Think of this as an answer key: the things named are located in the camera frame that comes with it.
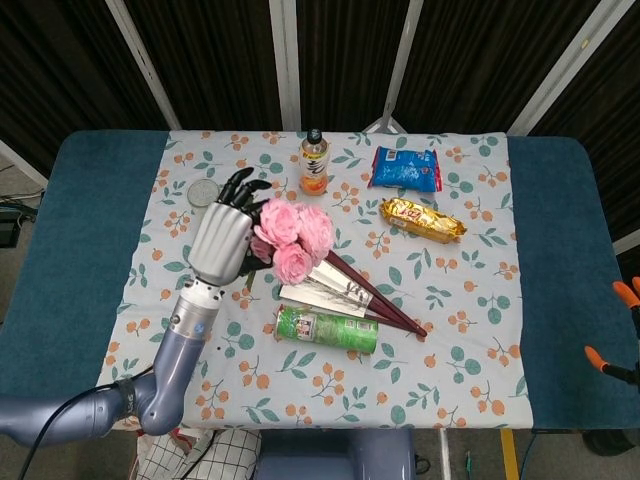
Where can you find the right orange-tipped robot hand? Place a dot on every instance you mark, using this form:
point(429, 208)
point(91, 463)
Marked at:
point(637, 340)

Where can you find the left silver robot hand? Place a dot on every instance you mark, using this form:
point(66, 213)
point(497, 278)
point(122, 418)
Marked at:
point(220, 240)

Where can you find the pink artificial rose bouquet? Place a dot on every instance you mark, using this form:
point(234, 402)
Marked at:
point(295, 230)

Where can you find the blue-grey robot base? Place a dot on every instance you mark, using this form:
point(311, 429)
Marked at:
point(335, 455)

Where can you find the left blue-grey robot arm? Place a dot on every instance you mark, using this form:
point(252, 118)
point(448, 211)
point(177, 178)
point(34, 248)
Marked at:
point(170, 370)

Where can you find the clear glass vase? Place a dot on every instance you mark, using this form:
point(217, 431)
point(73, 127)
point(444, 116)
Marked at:
point(201, 192)

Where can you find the orange tea drink bottle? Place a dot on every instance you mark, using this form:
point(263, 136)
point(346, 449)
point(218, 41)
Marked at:
point(314, 165)

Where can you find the maroon folding paper fan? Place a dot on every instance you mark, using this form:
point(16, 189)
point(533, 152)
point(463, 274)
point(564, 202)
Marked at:
point(345, 295)

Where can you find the green chip can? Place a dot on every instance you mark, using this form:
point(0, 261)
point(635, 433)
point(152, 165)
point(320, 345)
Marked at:
point(330, 330)

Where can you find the teal table cover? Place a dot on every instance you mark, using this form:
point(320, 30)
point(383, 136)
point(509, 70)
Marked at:
point(75, 200)

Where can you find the leaf and berry tablecloth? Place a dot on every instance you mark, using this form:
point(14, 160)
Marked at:
point(325, 390)

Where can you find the blue snack bag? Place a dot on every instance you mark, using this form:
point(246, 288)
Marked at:
point(405, 170)

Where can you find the gold foil snack packet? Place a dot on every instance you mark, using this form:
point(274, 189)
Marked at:
point(420, 220)

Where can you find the black box device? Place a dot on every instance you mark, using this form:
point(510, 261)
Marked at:
point(9, 227)

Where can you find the white black checked bag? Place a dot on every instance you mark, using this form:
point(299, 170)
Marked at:
point(225, 455)

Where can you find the white partition frame post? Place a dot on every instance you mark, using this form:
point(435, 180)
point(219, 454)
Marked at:
point(400, 60)
point(286, 65)
point(145, 65)
point(565, 65)
point(22, 162)

